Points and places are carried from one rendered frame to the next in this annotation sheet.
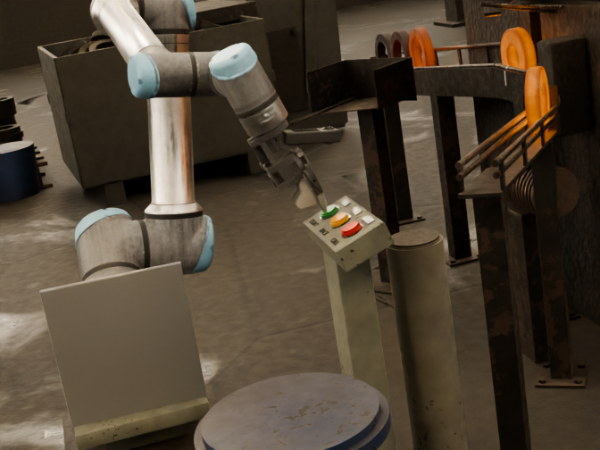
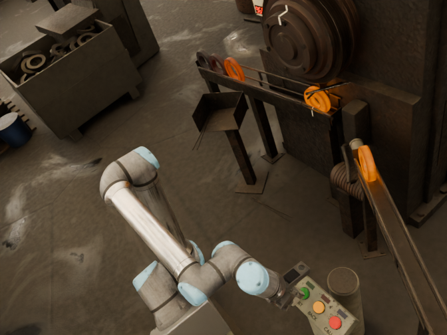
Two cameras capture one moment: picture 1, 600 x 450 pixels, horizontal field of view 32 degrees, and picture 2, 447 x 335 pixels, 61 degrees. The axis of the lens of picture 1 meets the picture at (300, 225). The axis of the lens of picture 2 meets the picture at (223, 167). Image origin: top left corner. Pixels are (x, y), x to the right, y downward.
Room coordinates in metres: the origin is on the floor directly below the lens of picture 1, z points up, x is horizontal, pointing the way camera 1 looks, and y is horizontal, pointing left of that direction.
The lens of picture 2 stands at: (1.43, 0.09, 1.97)
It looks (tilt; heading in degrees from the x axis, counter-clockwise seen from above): 44 degrees down; 353
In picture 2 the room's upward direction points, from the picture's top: 25 degrees counter-clockwise
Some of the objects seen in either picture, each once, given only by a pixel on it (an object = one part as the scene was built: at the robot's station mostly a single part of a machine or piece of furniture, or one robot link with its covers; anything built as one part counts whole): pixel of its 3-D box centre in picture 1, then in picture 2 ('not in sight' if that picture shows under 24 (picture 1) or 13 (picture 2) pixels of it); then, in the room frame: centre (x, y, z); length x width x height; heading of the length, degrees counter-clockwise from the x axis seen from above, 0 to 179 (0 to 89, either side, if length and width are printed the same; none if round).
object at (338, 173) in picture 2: (544, 262); (356, 206); (2.45, -0.59, 0.27); 0.22 x 0.13 x 0.53; 13
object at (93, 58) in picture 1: (158, 100); (72, 76); (5.34, 0.61, 0.39); 1.03 x 0.83 x 0.79; 107
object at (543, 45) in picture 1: (565, 85); (356, 125); (2.58, -0.72, 0.68); 0.11 x 0.08 x 0.24; 103
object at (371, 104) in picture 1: (373, 176); (235, 146); (3.22, -0.26, 0.36); 0.26 x 0.20 x 0.72; 48
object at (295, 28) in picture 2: not in sight; (288, 44); (2.78, -0.56, 1.11); 0.28 x 0.06 x 0.28; 13
